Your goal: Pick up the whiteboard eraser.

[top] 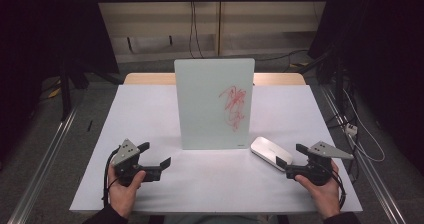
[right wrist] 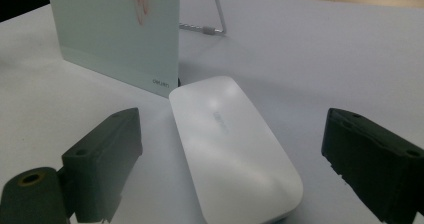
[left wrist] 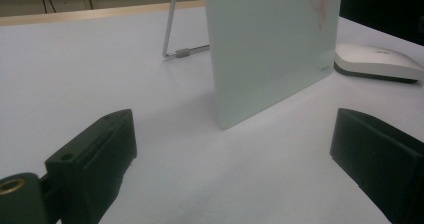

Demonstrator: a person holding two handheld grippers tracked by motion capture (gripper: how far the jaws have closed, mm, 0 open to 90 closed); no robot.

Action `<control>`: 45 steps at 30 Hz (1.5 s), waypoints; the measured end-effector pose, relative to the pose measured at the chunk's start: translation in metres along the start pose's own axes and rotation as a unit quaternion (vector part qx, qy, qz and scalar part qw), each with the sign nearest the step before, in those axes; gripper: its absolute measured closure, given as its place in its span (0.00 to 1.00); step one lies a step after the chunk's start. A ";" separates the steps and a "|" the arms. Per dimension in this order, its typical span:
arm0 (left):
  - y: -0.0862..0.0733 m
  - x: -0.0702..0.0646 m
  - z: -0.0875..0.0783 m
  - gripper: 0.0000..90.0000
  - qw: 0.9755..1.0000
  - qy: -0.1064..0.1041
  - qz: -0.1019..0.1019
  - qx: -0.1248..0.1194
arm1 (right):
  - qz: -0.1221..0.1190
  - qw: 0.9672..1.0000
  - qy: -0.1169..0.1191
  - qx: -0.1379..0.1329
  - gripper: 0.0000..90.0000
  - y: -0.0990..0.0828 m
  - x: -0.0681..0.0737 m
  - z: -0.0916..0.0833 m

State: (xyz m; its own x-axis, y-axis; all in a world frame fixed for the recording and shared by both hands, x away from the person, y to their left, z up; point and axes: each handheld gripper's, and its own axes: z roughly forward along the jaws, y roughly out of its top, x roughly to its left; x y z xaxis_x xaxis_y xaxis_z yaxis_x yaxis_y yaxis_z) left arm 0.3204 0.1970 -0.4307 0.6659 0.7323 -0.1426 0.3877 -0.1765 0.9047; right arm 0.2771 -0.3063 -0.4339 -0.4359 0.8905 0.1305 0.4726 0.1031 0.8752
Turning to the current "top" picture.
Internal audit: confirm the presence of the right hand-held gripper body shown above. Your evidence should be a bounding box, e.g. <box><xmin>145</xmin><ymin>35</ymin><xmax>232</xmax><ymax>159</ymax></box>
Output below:
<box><xmin>285</xmin><ymin>140</ymin><xmax>355</xmax><ymax>187</ymax></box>

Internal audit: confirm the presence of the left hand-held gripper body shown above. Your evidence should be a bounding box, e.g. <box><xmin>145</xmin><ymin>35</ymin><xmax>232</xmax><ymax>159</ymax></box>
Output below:
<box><xmin>110</xmin><ymin>138</ymin><xmax>162</xmax><ymax>187</ymax></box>

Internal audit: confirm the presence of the person's right hand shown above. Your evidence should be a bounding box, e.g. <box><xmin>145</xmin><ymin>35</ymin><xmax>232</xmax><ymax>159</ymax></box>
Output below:
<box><xmin>294</xmin><ymin>159</ymin><xmax>342</xmax><ymax>221</ymax></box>

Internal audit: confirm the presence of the person's left hand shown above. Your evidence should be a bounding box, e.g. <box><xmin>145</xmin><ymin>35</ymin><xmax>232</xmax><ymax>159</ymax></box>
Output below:
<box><xmin>107</xmin><ymin>163</ymin><xmax>147</xmax><ymax>219</ymax></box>

